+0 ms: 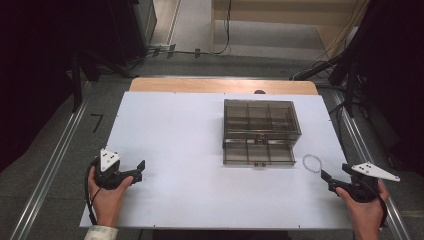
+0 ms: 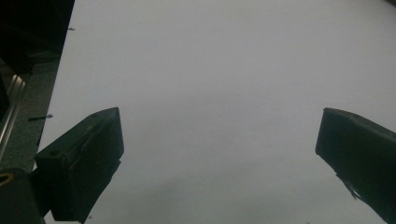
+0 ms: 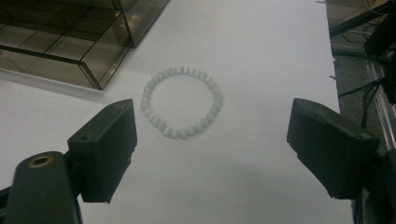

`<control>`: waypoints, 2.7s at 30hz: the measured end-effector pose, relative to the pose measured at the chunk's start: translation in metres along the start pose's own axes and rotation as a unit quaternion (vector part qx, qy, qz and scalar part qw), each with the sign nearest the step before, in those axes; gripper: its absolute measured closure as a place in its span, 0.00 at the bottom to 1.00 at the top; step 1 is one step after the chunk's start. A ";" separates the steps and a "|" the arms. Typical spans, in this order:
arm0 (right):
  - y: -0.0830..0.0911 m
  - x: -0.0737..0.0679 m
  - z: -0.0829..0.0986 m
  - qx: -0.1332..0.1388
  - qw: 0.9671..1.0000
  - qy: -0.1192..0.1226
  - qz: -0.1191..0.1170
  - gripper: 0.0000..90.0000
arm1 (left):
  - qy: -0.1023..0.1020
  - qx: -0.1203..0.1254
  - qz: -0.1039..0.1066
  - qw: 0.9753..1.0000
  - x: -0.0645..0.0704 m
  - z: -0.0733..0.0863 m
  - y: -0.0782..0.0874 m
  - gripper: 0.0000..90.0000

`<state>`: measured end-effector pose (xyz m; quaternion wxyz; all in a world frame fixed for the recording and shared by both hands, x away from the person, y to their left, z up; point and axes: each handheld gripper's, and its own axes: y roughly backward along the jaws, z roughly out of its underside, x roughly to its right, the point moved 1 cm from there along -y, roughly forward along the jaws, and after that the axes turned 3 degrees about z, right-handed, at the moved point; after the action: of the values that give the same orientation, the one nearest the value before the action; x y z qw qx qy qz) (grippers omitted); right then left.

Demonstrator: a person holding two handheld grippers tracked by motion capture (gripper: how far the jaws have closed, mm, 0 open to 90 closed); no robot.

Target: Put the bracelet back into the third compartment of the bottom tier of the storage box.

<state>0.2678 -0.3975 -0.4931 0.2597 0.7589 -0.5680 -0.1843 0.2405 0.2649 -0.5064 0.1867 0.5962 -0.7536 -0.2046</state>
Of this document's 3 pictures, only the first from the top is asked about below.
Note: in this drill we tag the dark round knob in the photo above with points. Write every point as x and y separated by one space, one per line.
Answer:
259 91

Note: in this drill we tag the white table board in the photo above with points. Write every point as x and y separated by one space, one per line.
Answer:
180 140

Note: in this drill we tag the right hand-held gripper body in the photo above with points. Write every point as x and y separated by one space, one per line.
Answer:
365 186

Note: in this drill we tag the metal floor rail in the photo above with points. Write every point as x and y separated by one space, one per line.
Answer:
370 156
50 173

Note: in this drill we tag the person's left hand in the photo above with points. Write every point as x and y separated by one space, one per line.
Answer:
106 205

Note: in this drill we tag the black metal stand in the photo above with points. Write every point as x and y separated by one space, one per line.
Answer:
76 86
350 86

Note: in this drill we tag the smoky transparent drawer box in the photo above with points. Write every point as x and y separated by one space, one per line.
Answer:
260 133

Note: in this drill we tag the dark cabinet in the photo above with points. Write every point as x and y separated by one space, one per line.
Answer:
145 23

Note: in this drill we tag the person's right hand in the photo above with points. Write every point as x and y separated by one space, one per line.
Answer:
366 213

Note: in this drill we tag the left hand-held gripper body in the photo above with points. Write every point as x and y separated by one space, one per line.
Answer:
108 178

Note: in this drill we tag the light wooden frame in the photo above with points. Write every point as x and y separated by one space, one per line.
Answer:
266 15

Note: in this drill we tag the dark curtain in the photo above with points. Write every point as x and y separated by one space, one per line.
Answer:
396 76
36 66

